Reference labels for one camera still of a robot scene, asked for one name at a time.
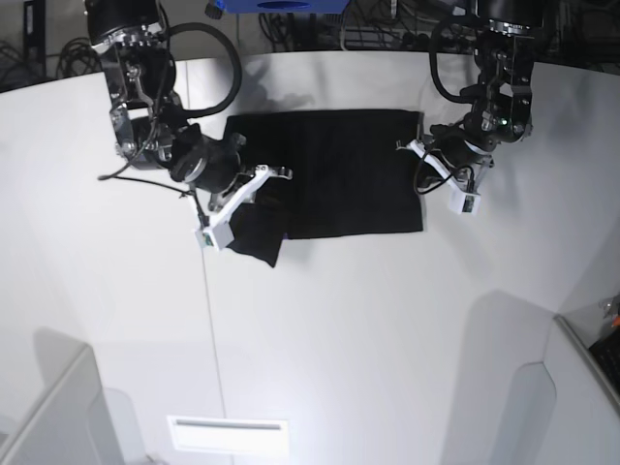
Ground black power strip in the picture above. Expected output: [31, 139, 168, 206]
[338, 28, 430, 52]

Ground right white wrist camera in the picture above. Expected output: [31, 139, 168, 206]
[195, 222, 234, 251]

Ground coiled black cables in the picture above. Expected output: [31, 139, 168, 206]
[56, 37, 98, 78]

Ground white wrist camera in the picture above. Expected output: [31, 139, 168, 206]
[195, 222, 234, 251]
[449, 190, 481, 215]

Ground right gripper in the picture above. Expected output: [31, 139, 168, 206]
[169, 133, 294, 211]

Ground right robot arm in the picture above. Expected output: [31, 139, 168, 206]
[84, 1, 293, 199]

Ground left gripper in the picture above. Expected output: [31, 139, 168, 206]
[396, 123, 494, 194]

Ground black T-shirt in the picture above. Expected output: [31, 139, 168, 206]
[225, 109, 423, 266]

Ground black keyboard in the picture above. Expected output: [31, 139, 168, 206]
[589, 328, 620, 392]

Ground blue box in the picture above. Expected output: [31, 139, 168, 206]
[215, 0, 349, 15]

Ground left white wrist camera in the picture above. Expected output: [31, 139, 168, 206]
[449, 190, 481, 215]

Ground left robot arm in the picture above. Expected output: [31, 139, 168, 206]
[414, 1, 546, 196]

